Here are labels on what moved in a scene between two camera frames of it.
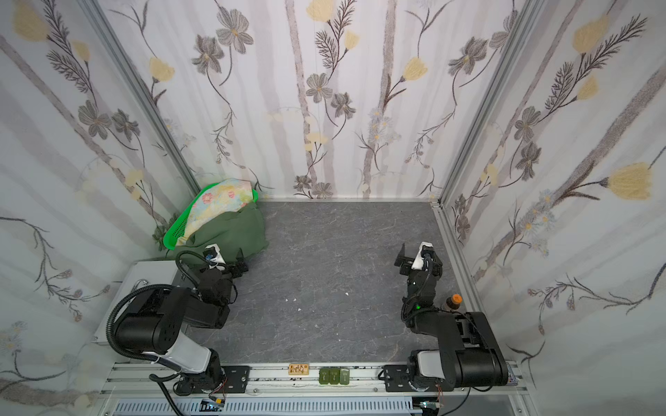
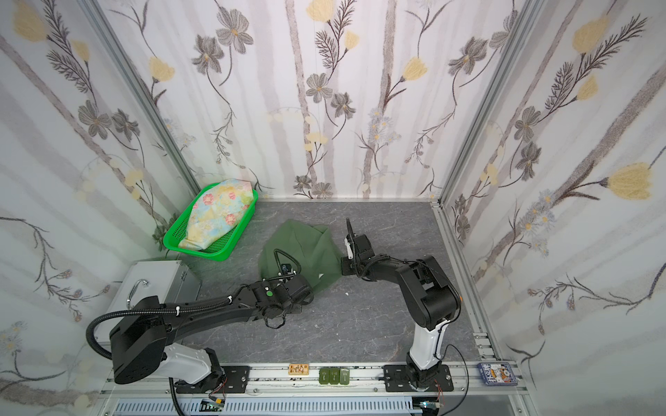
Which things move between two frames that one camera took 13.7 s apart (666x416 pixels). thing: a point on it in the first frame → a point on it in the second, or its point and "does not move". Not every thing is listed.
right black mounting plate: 396,378 does not move
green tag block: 334,376 does not move
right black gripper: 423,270 → 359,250
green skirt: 241,230 → 314,247
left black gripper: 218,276 → 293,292
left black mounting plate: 237,378 does not move
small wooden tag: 298,369 does not move
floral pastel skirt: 225,197 does not move
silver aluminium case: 140,274 does not move
